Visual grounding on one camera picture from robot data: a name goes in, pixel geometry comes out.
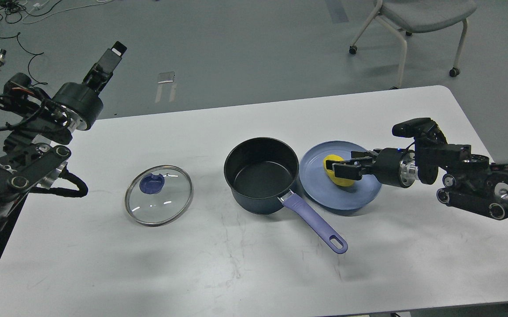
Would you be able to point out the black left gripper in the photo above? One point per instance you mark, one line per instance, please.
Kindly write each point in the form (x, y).
(82, 99)

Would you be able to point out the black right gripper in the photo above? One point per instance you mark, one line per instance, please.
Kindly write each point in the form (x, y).
(392, 166)

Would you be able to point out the yellow potato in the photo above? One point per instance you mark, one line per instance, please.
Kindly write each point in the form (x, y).
(341, 182)

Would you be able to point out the glass lid with purple knob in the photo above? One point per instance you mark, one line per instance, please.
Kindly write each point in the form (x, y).
(159, 195)

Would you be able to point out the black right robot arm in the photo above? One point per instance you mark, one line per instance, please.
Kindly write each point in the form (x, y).
(471, 182)

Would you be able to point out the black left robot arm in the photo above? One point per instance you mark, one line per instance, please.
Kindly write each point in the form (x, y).
(36, 150)

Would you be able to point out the blue plate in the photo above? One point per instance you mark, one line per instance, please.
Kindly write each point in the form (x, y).
(320, 188)

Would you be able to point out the silver floor plate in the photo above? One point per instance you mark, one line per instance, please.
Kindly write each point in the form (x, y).
(166, 77)

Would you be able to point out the grey office chair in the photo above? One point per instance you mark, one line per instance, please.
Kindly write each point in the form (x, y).
(403, 18)

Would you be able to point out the dark pot with purple handle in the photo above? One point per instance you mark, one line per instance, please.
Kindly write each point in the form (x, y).
(262, 174)

